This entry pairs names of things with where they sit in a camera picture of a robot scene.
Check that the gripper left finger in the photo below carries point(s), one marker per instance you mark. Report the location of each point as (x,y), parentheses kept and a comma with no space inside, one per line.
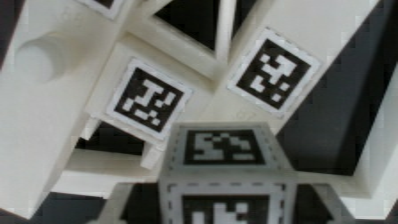
(131,205)

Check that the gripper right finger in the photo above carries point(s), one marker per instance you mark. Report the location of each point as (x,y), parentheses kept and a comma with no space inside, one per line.
(318,206)

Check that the white chair back frame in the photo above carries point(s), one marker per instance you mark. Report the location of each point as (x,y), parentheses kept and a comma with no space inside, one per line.
(124,65)

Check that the white tagged cube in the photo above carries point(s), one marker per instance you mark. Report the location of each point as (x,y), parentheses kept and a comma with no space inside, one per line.
(227,181)

